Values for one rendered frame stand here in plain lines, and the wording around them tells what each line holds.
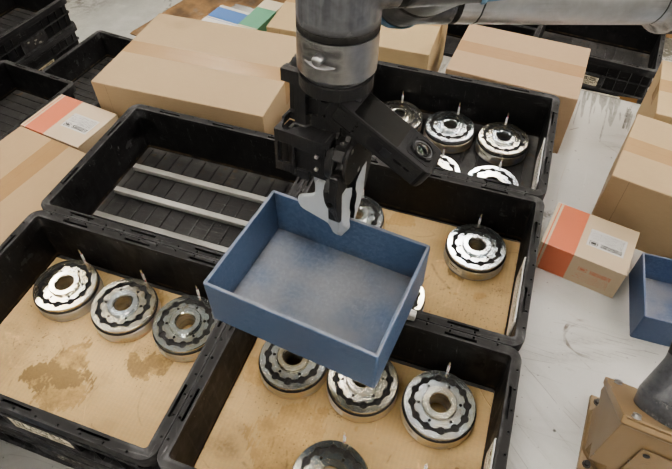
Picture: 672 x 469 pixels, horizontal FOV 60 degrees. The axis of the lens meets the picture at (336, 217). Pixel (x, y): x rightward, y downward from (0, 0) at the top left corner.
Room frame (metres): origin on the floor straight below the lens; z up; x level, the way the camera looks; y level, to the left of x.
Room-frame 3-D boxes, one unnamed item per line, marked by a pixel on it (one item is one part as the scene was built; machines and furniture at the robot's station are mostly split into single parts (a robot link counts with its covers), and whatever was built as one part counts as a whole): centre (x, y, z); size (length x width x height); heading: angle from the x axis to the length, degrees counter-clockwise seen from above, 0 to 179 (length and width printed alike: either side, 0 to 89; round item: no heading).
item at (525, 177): (0.88, -0.21, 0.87); 0.40 x 0.30 x 0.11; 71
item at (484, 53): (1.19, -0.44, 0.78); 0.30 x 0.22 x 0.16; 67
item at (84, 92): (1.71, 0.84, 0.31); 0.40 x 0.30 x 0.34; 155
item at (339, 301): (0.37, 0.02, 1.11); 0.20 x 0.15 x 0.07; 64
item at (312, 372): (0.41, 0.06, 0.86); 0.10 x 0.10 x 0.01
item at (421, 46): (1.35, -0.07, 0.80); 0.40 x 0.30 x 0.20; 72
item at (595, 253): (0.71, -0.49, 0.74); 0.16 x 0.12 x 0.07; 60
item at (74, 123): (0.98, 0.57, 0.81); 0.16 x 0.12 x 0.07; 63
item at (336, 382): (0.38, -0.04, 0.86); 0.10 x 0.10 x 0.01
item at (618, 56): (1.74, -0.89, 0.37); 0.40 x 0.30 x 0.45; 65
